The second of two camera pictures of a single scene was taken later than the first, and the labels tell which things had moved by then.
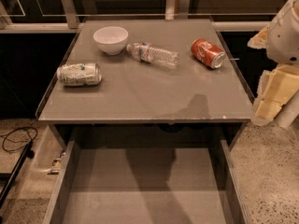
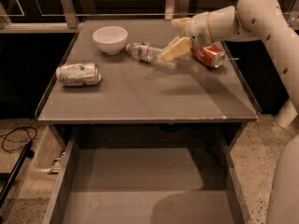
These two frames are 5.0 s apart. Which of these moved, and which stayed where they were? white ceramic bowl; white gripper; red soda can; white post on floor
Moved: white gripper
Stayed: white post on floor; white ceramic bowl; red soda can
